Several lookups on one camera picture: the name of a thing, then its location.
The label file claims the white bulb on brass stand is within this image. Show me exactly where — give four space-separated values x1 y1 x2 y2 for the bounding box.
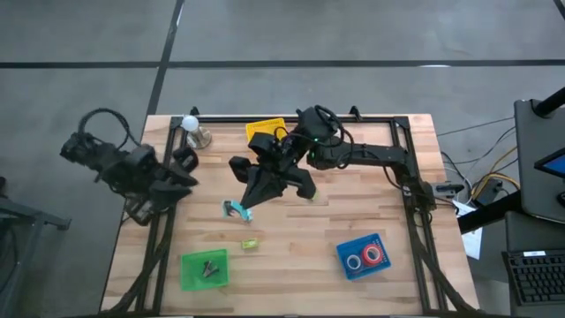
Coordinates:
181 114 214 150

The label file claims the white paper sheet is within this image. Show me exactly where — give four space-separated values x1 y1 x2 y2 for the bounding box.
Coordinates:
452 199 485 261

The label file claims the green plastic basket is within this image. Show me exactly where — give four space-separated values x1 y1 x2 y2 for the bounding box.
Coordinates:
179 248 230 292

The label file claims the yellow plastic basket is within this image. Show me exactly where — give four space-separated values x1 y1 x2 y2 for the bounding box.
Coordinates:
245 117 288 145

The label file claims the black table frame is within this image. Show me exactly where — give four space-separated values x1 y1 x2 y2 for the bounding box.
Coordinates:
99 115 482 317

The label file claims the teal staple remover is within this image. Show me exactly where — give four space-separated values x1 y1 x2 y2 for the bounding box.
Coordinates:
222 199 255 223

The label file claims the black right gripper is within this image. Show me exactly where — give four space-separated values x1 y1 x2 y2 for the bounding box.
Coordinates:
229 152 318 210

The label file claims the black laptop keyboard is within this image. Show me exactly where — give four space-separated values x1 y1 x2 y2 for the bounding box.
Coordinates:
501 247 565 307

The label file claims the blue plastic basket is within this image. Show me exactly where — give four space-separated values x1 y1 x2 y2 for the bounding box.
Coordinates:
335 232 393 282

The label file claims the grey side desk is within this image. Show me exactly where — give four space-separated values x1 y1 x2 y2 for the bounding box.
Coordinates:
514 97 565 224

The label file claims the tablet with blue screen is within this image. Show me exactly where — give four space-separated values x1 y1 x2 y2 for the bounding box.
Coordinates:
533 148 565 180

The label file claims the black desk beam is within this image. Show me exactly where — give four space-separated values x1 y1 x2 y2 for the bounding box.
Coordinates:
456 189 524 235

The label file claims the grey metal stand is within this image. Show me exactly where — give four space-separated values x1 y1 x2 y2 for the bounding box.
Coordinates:
0 176 72 318

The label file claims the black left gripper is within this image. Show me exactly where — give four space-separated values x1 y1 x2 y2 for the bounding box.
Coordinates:
125 145 200 222

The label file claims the red tape roll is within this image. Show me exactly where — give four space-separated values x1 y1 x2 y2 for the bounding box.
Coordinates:
361 244 383 266

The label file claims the black pole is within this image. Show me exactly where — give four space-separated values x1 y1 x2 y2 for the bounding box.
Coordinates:
531 86 565 119

